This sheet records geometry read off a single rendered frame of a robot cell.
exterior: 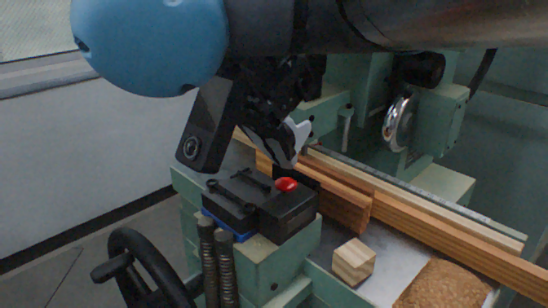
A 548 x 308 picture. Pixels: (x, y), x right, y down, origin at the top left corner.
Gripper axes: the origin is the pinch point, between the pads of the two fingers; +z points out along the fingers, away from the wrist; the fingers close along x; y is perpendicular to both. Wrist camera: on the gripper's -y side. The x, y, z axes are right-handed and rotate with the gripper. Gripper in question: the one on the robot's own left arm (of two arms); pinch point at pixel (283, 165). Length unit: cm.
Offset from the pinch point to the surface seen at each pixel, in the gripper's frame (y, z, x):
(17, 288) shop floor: -79, 76, 127
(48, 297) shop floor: -72, 80, 112
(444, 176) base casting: 34, 49, -5
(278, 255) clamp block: -9.2, 6.9, -3.5
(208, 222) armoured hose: -11.4, 2.8, 6.1
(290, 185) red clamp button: -1.1, 2.7, -1.1
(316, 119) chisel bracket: 13.5, 9.1, 7.3
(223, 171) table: -0.9, 17.0, 23.4
